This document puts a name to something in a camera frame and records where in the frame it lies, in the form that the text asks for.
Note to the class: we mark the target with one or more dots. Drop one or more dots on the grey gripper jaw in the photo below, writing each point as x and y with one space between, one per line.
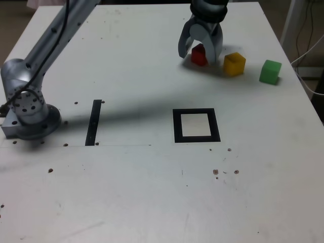
182 43
211 45

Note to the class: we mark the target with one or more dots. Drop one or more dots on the red cube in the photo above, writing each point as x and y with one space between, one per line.
198 57

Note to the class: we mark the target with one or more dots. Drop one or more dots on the yellow cube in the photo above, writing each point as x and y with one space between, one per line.
234 65

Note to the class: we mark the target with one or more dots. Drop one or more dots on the green cube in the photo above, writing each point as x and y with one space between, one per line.
269 73

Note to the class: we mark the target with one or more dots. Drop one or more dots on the black tape square outline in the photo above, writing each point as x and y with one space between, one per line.
177 126

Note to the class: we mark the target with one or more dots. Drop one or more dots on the white furniture leg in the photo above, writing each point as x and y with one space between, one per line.
288 25

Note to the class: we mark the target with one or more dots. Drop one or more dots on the white furniture base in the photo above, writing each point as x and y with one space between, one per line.
311 72

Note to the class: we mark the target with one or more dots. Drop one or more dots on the black tape strip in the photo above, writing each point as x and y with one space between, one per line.
92 124

